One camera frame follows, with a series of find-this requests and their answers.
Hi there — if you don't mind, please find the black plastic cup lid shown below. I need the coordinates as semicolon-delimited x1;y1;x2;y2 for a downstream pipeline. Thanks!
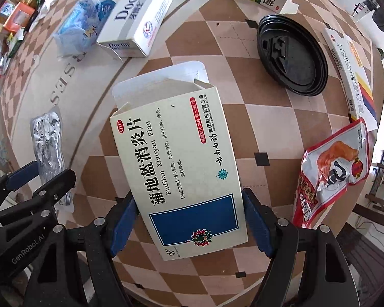
257;14;329;97

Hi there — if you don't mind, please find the checkered tablecloth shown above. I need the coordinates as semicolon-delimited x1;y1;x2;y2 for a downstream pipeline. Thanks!
0;0;384;307

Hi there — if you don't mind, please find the white medicine box striped corner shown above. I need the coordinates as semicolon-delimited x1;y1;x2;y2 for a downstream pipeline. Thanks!
323;27;379;131

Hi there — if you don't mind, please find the blue white tissue packet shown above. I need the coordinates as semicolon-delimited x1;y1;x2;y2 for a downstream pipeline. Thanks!
53;0;117;59

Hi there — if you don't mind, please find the orange box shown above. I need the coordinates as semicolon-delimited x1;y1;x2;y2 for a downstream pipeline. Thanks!
3;8;36;33

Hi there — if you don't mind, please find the cream medicine box blue panel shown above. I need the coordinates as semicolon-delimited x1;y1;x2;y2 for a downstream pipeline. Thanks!
110;63;248;260

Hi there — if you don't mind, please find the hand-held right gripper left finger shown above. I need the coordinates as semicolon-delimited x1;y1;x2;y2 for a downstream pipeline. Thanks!
22;189;141;307

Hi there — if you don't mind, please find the white toothpaste box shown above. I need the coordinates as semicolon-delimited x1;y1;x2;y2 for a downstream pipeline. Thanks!
96;0;188;59

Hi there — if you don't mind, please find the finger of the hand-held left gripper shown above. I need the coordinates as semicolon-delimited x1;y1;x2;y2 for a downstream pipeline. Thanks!
0;161;39;212
0;168;77;228

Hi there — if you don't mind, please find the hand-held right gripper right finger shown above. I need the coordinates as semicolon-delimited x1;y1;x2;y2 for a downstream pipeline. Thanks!
241;188;356;307

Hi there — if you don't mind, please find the silver blister pack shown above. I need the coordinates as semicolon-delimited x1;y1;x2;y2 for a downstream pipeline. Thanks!
30;107;76;213

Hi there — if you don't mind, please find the red snack packet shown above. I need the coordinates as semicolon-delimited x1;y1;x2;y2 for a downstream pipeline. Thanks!
291;117;370;229

